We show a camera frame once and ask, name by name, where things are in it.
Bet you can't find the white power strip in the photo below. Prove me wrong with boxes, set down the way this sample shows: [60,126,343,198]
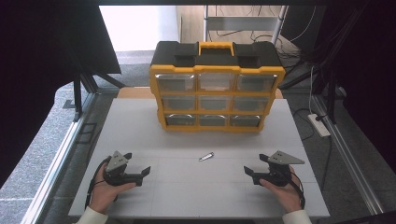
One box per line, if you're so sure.
[307,113,332,138]

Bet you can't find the grey metal shelf rack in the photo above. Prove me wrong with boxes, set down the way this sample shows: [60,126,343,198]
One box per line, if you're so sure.
[203,5,290,47]

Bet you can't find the small silver metal object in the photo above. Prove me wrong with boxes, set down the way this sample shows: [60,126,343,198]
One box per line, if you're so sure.
[198,151,215,162]

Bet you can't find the black curtain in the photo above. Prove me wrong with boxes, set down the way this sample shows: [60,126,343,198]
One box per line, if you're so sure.
[0,0,122,189]
[312,0,396,175]

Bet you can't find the grid of clear drawers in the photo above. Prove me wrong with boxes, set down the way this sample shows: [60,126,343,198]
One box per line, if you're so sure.
[155,73,278,128]

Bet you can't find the black floor cable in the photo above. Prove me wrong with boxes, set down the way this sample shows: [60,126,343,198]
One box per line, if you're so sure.
[291,107,316,142]

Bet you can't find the aluminium frame rail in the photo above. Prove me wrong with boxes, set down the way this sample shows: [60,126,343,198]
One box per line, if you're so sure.
[312,93,386,217]
[20,92,98,224]

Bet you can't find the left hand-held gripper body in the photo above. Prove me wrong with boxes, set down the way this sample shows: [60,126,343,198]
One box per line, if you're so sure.
[102,150,144,188]

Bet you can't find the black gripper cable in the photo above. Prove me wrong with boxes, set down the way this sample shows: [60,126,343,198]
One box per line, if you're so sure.
[84,155,113,210]
[290,172,306,210]

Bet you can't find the yellow black organizer cabinet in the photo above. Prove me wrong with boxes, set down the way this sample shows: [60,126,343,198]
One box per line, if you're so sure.
[148,40,287,133]

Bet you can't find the person's right hand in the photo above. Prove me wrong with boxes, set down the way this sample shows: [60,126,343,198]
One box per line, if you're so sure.
[259,166,304,215]

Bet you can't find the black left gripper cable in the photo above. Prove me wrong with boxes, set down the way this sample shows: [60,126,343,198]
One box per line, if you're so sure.
[84,155,113,210]

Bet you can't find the person's left hand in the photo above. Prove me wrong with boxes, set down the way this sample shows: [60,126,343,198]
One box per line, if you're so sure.
[88,161,137,216]

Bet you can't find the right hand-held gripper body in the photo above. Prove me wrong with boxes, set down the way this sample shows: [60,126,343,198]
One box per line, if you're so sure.
[251,150,305,188]

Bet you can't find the black metal stand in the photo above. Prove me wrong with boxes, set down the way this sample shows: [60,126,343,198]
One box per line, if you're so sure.
[326,69,338,125]
[72,70,84,123]

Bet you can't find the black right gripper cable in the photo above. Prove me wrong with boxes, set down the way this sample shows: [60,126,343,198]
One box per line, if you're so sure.
[290,172,306,210]

